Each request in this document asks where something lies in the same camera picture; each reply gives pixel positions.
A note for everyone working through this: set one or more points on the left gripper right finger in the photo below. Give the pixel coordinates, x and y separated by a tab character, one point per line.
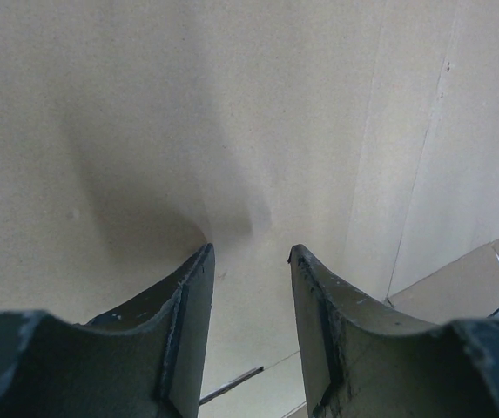
360	358

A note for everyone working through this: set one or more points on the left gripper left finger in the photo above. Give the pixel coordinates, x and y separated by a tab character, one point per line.
143	358

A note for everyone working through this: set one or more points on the brown cardboard box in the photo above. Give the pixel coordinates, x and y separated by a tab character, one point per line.
133	132

